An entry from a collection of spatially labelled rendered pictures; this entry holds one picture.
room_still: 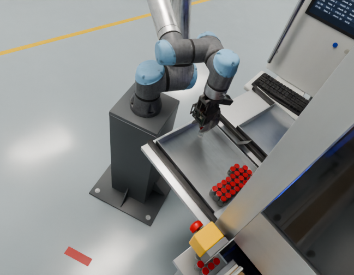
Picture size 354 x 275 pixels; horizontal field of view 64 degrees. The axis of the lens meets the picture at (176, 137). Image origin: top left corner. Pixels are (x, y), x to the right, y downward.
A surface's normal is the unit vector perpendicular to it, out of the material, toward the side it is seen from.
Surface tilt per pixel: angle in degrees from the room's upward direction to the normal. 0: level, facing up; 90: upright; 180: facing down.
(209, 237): 0
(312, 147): 90
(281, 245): 90
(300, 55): 90
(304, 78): 90
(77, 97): 0
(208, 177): 0
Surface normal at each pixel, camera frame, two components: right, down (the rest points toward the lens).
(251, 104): 0.17, -0.58
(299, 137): -0.77, 0.42
